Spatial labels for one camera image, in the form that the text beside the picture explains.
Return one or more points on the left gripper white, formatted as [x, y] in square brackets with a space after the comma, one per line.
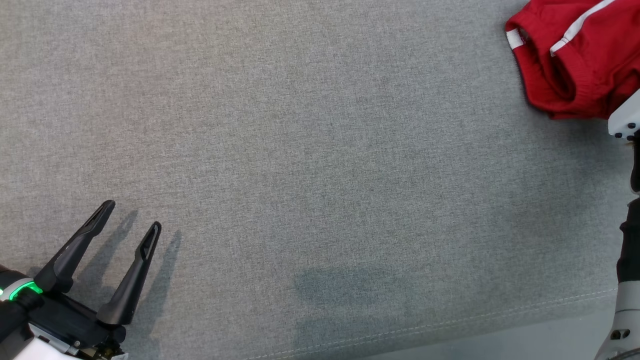
[65, 320]

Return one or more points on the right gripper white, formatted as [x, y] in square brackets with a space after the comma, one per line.
[627, 120]

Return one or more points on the red Bulls shorts white trim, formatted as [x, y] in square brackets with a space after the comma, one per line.
[600, 75]

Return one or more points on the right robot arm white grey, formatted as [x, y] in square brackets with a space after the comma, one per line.
[627, 320]

